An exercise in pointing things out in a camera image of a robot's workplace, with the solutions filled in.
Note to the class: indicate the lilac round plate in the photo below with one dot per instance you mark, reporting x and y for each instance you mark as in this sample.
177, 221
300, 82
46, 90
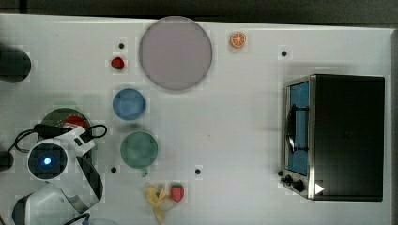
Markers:
175, 53

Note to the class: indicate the black pot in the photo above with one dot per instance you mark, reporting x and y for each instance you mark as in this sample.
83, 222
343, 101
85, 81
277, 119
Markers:
15, 65

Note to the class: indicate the large red strawberry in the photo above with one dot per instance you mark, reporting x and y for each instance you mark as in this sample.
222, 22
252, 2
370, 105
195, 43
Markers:
177, 192

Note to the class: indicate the blue cup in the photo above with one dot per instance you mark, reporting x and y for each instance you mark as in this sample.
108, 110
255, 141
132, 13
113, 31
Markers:
129, 104

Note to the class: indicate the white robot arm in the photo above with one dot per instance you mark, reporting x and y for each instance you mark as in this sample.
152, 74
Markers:
72, 184

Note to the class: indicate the green oval strainer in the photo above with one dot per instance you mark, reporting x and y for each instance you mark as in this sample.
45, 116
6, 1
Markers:
60, 111

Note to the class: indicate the small red strawberry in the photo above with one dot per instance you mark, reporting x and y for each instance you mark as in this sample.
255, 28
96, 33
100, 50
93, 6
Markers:
117, 63

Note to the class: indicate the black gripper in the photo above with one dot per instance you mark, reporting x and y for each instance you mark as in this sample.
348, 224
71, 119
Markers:
48, 132

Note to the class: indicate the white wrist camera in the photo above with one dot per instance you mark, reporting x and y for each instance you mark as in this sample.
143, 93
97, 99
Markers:
79, 140

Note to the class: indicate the black cylindrical container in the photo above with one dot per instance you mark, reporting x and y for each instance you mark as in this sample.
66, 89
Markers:
6, 160

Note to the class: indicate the green cup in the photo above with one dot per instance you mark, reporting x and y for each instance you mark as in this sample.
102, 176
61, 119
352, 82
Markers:
139, 150

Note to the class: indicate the silver toaster oven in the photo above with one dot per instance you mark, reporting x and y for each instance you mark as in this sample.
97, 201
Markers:
334, 137

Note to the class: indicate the peeled banana toy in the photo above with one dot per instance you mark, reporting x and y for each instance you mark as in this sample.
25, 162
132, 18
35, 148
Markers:
160, 201

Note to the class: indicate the orange slice toy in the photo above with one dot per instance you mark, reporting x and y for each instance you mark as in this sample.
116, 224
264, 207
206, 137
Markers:
237, 40

